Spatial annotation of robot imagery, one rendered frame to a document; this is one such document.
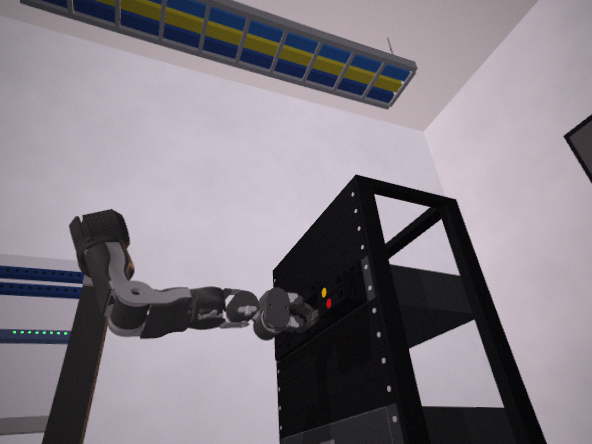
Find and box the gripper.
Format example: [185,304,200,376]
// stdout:
[251,287,320,341]

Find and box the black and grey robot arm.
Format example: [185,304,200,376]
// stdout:
[69,209,259,339]

